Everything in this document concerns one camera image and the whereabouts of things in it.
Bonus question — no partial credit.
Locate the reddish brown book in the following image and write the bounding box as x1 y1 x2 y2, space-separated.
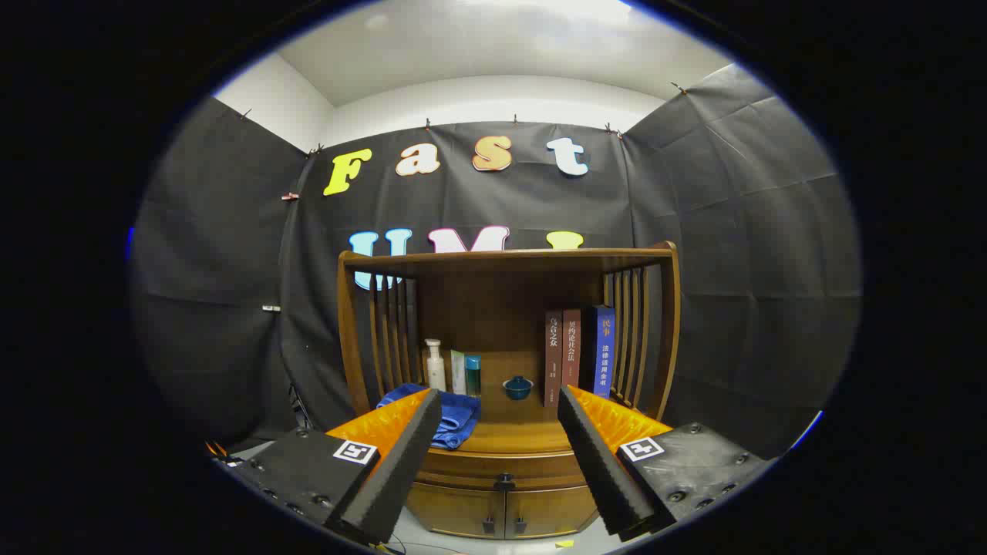
562 309 581 390

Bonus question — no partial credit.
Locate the wooden drawer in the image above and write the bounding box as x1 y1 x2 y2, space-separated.
414 449 595 494

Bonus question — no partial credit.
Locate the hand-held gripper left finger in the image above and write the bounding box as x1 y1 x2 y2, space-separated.
214 388 443 547

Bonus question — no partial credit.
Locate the wooden cabinet door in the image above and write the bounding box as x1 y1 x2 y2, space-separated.
505 486 601 539
406 482 506 539

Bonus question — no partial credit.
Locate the white pump bottle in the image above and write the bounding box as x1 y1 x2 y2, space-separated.
424 338 447 392

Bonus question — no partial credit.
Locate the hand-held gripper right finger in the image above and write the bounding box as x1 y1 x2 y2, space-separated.
557 384 774 542

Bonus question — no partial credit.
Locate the folded blue towel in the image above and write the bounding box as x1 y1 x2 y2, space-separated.
376 383 481 450

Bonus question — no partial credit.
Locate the blue book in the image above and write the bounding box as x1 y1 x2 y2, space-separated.
591 305 616 399

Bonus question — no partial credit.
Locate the black backdrop cloth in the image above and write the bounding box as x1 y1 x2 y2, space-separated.
131 63 862 463

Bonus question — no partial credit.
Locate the dark brown book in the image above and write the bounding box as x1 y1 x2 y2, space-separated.
544 311 564 408

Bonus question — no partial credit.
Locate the wooden countertop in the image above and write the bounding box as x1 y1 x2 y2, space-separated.
376 385 662 456

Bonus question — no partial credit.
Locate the wooden cabinet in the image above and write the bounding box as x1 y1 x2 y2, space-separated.
337 240 681 540

